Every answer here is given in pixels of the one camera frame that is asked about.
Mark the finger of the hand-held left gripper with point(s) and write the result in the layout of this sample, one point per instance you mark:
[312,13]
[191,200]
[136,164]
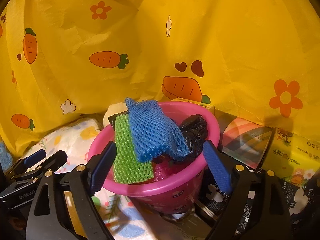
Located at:
[50,163]
[35,158]

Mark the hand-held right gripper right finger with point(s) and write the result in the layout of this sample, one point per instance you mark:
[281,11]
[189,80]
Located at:
[218,167]

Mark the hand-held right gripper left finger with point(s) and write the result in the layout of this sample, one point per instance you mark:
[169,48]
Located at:
[102,167]

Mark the green foam net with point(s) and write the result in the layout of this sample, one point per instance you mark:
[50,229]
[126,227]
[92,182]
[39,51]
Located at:
[125,160]

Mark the large pink plastic bag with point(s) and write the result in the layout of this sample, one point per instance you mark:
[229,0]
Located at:
[165,172]

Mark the blue foam net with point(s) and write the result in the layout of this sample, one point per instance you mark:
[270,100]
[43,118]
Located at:
[152,130]

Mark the pink plastic bucket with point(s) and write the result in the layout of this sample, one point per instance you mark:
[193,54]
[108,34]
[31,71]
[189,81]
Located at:
[165,200]

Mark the floral plastic table cover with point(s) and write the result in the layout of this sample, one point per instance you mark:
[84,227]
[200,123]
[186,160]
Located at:
[75,135]

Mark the rainbow printed box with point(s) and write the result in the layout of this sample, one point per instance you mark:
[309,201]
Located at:
[250,140]

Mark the cream plush ball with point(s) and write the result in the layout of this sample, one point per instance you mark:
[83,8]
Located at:
[112,108]

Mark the yellow tissue pack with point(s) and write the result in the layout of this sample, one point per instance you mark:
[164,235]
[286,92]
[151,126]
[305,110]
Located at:
[295,155]

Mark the black box white silhouettes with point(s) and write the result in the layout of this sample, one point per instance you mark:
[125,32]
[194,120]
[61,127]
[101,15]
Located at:
[297,205]

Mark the yellow carrot print curtain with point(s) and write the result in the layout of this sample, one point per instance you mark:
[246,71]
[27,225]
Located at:
[200,42]

